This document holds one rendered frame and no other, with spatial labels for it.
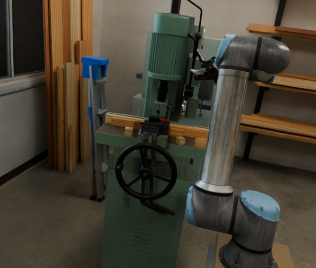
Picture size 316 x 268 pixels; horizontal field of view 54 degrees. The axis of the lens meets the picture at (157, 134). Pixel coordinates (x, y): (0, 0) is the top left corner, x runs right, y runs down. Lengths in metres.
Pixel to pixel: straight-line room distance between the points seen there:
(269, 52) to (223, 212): 0.59
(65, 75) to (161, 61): 1.50
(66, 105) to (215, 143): 2.02
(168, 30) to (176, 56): 0.13
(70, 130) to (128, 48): 1.55
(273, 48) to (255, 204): 0.55
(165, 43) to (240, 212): 0.85
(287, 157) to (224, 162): 3.04
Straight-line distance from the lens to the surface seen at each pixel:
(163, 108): 1.64
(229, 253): 1.32
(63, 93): 2.97
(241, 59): 1.17
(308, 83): 3.52
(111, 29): 4.19
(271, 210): 1.20
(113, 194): 1.74
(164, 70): 1.57
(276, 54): 1.20
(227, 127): 1.16
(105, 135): 1.62
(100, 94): 2.62
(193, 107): 1.84
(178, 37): 1.57
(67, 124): 3.03
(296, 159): 4.22
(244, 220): 1.21
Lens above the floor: 1.45
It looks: 19 degrees down
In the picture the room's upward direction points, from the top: 8 degrees clockwise
